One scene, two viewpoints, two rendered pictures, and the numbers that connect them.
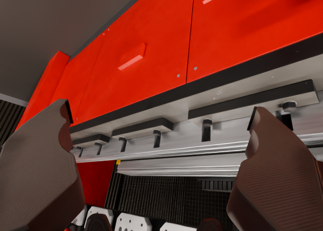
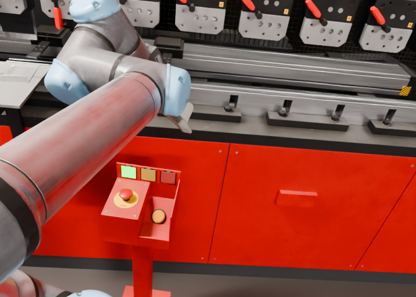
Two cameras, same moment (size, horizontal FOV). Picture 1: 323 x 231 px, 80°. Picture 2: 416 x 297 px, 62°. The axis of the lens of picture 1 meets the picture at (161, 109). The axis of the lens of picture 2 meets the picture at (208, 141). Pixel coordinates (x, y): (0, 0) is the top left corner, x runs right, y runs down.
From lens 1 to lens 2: 0.75 m
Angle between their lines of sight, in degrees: 36
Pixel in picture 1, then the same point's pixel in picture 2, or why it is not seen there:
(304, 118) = not seen: hidden behind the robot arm
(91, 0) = not seen: outside the picture
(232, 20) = (187, 171)
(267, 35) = (169, 149)
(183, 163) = (292, 72)
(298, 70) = (160, 122)
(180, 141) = (259, 99)
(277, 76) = (170, 123)
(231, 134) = (212, 96)
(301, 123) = not seen: hidden behind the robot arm
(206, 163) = (264, 68)
